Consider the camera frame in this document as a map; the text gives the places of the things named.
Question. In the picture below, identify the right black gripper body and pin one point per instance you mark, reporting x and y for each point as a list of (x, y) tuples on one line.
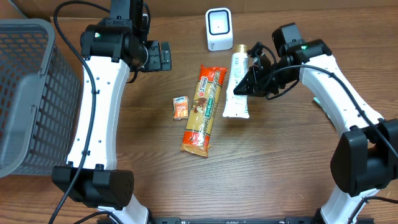
[(259, 76)]

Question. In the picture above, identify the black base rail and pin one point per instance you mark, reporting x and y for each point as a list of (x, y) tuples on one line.
[(233, 221)]

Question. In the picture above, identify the orange small snack box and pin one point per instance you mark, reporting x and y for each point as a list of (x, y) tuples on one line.
[(180, 105)]

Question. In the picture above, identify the white cosmetic tube gold cap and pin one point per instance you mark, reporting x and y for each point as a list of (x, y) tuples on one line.
[(236, 105)]

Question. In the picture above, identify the white barcode scanner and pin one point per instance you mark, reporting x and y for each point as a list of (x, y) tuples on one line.
[(219, 29)]

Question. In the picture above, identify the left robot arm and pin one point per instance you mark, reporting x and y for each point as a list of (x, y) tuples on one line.
[(112, 53)]

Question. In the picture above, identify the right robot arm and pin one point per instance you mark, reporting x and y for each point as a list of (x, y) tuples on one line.
[(365, 159)]

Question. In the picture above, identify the orange spaghetti pack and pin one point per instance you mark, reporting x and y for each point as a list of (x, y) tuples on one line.
[(196, 138)]

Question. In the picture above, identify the teal snack packet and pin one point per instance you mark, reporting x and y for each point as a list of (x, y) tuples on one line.
[(318, 103)]

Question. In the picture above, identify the grey plastic mesh basket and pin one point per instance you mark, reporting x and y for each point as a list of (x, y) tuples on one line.
[(39, 98)]

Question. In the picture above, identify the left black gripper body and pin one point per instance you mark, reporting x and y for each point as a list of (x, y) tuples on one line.
[(152, 63)]

